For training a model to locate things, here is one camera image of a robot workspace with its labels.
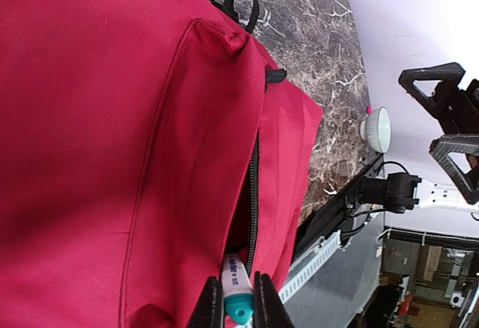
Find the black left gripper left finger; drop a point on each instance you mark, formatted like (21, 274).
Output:
(209, 310)

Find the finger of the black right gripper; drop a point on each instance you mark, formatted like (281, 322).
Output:
(442, 148)
(433, 87)

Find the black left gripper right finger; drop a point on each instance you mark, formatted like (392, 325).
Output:
(269, 311)

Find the white teal marker pen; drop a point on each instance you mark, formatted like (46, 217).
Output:
(237, 290)

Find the red student backpack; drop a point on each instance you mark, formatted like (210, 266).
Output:
(142, 141)

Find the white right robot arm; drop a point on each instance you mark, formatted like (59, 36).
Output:
(402, 191)

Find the round glass jar lid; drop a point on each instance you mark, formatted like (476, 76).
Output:
(375, 129)

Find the grey slotted cable duct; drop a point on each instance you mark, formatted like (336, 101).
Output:
(308, 263)

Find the black front frame rail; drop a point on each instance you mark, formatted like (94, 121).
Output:
(331, 215)

